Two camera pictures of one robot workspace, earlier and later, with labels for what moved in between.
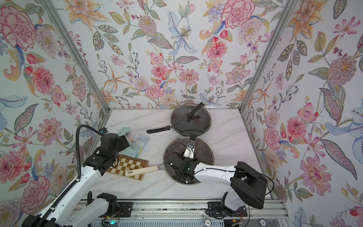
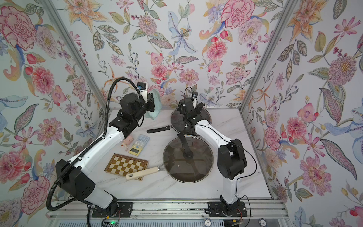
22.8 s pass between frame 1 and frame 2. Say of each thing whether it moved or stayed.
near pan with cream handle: stayed
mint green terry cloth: moved
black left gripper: moved
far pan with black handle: stayed
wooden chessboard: stayed
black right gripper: moved
